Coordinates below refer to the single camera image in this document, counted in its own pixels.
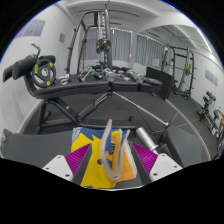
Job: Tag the brown wall notice board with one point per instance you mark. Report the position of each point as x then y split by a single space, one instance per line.
61 37

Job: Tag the purple wall poster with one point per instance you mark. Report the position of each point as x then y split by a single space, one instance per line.
33 27
211 77

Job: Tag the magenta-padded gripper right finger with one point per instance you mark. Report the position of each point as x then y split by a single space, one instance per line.
150 160

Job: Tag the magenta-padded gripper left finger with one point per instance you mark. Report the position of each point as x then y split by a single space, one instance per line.
75 160

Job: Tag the ceiling strip light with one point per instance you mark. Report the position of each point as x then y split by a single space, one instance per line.
204 39

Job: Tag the grey padded flat bench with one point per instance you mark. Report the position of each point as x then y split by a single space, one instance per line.
33 146

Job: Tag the small black yellow weight plate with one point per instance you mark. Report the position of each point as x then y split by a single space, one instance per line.
103 44

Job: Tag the black exercise machine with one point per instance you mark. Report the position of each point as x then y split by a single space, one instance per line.
206 106

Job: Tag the black adjustable weight bench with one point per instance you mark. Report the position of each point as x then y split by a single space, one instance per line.
83 87

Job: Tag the thin steel bar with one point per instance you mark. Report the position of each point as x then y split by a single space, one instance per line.
143 110

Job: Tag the black squat rack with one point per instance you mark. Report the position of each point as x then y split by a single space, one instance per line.
186 76

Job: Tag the chrome barbell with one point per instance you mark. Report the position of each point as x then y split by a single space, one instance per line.
146 139

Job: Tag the black upright panel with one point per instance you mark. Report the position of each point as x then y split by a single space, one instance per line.
160 81

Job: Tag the chrome dumbbell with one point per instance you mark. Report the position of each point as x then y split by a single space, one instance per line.
110 75
138 78

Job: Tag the black yellow-marked weight plate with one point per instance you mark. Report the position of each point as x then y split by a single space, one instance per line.
43 73

